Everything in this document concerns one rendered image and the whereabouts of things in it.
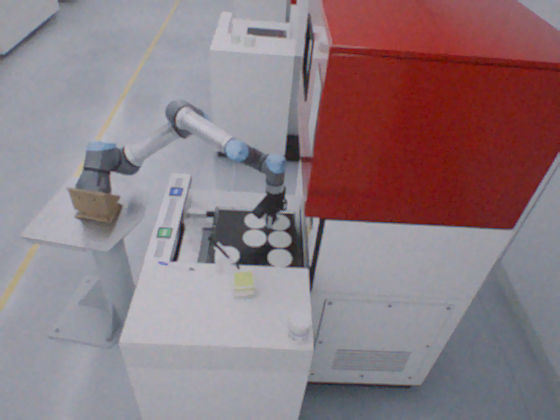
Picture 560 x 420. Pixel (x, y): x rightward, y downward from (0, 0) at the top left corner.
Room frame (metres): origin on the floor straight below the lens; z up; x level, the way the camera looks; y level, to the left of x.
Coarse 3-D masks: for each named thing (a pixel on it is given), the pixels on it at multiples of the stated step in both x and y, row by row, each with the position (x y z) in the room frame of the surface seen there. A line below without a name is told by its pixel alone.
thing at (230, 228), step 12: (228, 216) 1.42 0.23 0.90; (240, 216) 1.42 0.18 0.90; (288, 216) 1.46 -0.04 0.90; (216, 228) 1.33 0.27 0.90; (228, 228) 1.34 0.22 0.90; (240, 228) 1.35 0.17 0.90; (252, 228) 1.36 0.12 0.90; (264, 228) 1.36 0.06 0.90; (288, 228) 1.38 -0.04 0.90; (216, 240) 1.26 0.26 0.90; (228, 240) 1.27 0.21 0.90; (240, 240) 1.27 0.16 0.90; (240, 252) 1.21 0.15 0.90; (252, 252) 1.21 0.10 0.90; (264, 252) 1.22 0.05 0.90; (288, 252) 1.24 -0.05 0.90; (240, 264) 1.14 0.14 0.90; (252, 264) 1.15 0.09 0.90; (264, 264) 1.16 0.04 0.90
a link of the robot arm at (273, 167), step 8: (264, 160) 1.39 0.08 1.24; (272, 160) 1.36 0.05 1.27; (280, 160) 1.36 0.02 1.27; (264, 168) 1.36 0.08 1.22; (272, 168) 1.34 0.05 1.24; (280, 168) 1.35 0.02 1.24; (272, 176) 1.34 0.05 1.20; (280, 176) 1.35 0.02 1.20; (272, 184) 1.34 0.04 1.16; (280, 184) 1.35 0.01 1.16
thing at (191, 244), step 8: (192, 232) 1.31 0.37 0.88; (200, 232) 1.32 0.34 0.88; (184, 240) 1.26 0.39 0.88; (192, 240) 1.27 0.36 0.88; (200, 240) 1.27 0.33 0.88; (184, 248) 1.22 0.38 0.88; (192, 248) 1.22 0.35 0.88; (200, 248) 1.24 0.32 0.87; (184, 256) 1.17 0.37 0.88; (192, 256) 1.18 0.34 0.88
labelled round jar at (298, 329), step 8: (296, 312) 0.83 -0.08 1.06; (304, 312) 0.83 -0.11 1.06; (296, 320) 0.80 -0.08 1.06; (304, 320) 0.80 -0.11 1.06; (288, 328) 0.80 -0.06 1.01; (296, 328) 0.77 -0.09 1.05; (304, 328) 0.78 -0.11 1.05; (288, 336) 0.79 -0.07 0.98; (296, 336) 0.77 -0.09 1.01; (304, 336) 0.78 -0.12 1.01
